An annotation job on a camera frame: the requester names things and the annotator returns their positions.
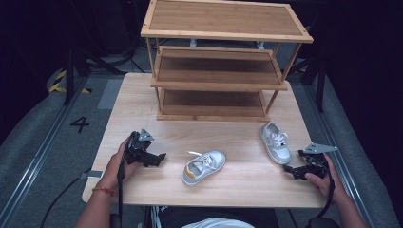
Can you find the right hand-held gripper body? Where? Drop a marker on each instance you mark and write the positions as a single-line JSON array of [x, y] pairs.
[[315, 161]]

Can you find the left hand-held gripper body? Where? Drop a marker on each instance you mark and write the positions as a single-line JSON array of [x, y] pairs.
[[139, 147]]

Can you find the grey white child's shoe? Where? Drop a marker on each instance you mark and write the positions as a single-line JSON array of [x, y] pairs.
[[275, 144]]

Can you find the grey shoe with yellow heel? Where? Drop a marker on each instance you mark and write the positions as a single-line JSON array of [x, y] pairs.
[[204, 166]]

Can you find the three-tier wooden shoe rack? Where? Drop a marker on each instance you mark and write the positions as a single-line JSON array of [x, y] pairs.
[[218, 79]]

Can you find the person's right hand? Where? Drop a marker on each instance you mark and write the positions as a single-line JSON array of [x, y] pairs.
[[329, 186]]

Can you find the person's left hand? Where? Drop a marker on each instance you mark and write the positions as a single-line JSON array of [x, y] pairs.
[[115, 171]]

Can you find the grey tape strip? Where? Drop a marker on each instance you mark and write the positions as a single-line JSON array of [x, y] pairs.
[[93, 174]]

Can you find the black metal stand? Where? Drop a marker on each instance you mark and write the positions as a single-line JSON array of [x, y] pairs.
[[320, 85], [69, 79]]

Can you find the person's white garment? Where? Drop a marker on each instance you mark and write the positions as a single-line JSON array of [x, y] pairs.
[[218, 223]]

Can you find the yellow black hazard tape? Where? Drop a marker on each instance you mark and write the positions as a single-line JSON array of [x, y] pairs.
[[57, 85]]

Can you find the metal floor rail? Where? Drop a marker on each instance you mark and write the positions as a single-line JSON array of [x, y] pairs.
[[38, 152], [342, 158]]

